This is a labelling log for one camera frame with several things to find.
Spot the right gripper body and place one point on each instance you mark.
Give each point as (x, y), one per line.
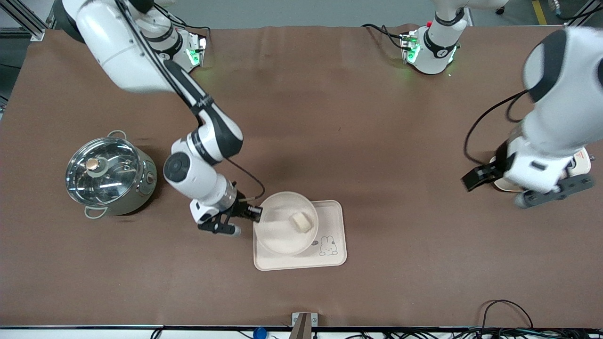
(241, 206)

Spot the round cream plate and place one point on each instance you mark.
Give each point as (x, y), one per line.
(278, 230)

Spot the small cream bun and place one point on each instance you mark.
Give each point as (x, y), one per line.
(301, 222)

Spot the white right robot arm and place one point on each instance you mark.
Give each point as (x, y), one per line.
(127, 56)

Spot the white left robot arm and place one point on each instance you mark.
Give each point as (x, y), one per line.
(565, 94)

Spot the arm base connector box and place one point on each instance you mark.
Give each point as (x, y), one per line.
(410, 47)
(198, 49)

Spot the cream rabbit print tray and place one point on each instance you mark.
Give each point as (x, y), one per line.
(332, 221)

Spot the cream two-slot toaster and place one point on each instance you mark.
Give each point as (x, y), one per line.
(583, 160)

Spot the steel electric cooking pot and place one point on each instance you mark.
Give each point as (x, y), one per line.
(141, 193)

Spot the glass pot lid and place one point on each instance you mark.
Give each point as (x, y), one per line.
(101, 172)

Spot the blue round knob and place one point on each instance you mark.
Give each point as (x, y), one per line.
(259, 333)

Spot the brown table cover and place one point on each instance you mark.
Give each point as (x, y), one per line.
(353, 117)

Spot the grey metal bracket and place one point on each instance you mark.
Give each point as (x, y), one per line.
(304, 324)

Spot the aluminium frame profile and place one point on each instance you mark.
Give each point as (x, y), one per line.
(23, 21)
(582, 12)

